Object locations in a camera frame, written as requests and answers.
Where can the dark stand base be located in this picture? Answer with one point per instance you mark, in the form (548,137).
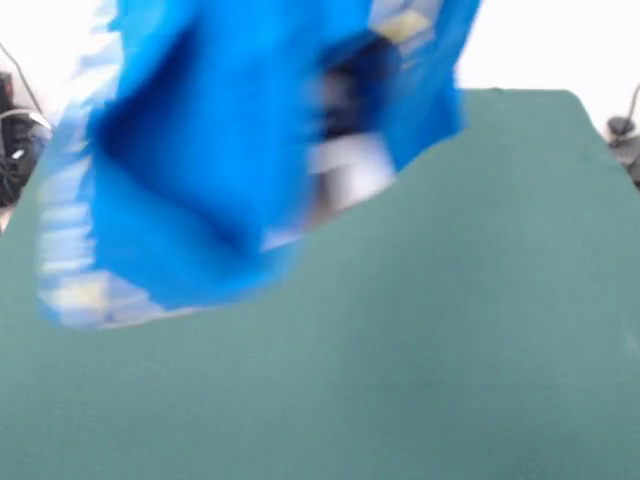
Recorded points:
(620,125)
(17,150)

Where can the dark green table cloth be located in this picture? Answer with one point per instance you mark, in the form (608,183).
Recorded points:
(450,325)

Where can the blue printed t-shirt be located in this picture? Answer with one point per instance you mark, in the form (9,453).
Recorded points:
(200,150)

